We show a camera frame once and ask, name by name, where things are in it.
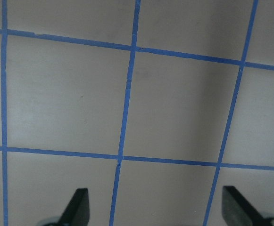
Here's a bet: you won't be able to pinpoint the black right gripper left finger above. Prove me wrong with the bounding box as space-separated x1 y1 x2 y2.
39 187 90 226

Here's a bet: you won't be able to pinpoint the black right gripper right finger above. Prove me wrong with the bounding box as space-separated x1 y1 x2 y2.
222 186 274 226

